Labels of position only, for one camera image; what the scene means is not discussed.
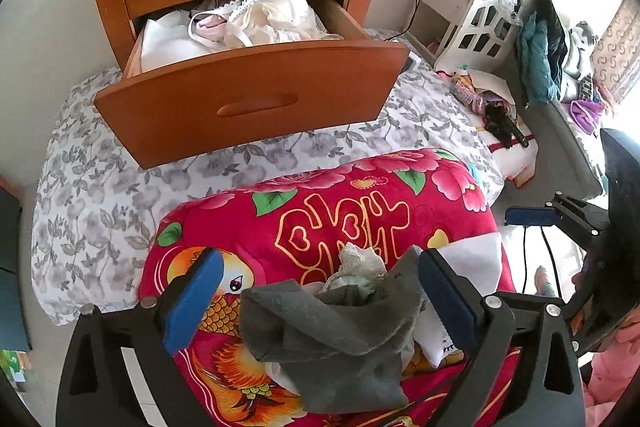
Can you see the grey sock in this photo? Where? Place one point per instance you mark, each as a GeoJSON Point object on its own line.
{"type": "Point", "coordinates": [341, 351]}

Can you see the white sock with print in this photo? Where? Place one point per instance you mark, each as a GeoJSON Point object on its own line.
{"type": "Point", "coordinates": [477, 261]}

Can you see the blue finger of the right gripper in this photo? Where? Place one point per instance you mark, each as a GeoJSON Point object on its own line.
{"type": "Point", "coordinates": [531, 216]}

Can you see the pink rolled garment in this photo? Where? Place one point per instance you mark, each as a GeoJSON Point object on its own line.
{"type": "Point", "coordinates": [209, 26]}

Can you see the grey floral bed sheet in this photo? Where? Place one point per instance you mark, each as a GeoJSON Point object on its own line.
{"type": "Point", "coordinates": [97, 211]}

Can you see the white folded cloth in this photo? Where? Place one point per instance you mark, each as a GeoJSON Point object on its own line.
{"type": "Point", "coordinates": [166, 41]}

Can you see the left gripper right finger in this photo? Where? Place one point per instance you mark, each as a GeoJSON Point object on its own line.
{"type": "Point", "coordinates": [455, 299]}

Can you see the red floral blanket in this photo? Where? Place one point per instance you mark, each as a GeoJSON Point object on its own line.
{"type": "Point", "coordinates": [294, 228]}

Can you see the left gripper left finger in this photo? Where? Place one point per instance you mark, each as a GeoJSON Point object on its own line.
{"type": "Point", "coordinates": [186, 299]}

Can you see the black toy on bed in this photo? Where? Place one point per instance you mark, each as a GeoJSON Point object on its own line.
{"type": "Point", "coordinates": [502, 127]}

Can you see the pink sleeve forearm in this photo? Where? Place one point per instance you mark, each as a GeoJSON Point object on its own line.
{"type": "Point", "coordinates": [612, 371]}

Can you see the teal jacket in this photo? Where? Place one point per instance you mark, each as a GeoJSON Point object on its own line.
{"type": "Point", "coordinates": [541, 51]}

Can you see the cream lace garment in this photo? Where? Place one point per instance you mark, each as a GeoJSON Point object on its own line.
{"type": "Point", "coordinates": [259, 22]}

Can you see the dark blue cabinet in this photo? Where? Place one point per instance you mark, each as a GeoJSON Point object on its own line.
{"type": "Point", "coordinates": [12, 321]}

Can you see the purple cloth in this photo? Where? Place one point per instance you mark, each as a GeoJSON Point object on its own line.
{"type": "Point", "coordinates": [586, 114]}

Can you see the mint green lace garment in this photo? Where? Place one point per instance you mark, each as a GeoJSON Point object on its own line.
{"type": "Point", "coordinates": [359, 267]}

